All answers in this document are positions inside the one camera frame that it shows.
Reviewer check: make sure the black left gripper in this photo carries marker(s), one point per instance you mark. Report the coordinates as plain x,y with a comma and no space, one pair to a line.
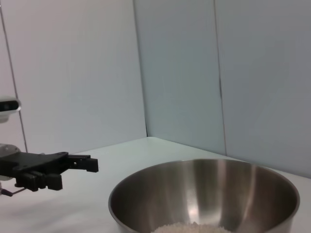
31,163

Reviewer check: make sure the stainless steel mixing bowl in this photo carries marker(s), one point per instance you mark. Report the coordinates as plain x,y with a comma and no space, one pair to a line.
194,194

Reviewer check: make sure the white rice grains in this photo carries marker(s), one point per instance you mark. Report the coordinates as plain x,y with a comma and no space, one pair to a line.
192,228

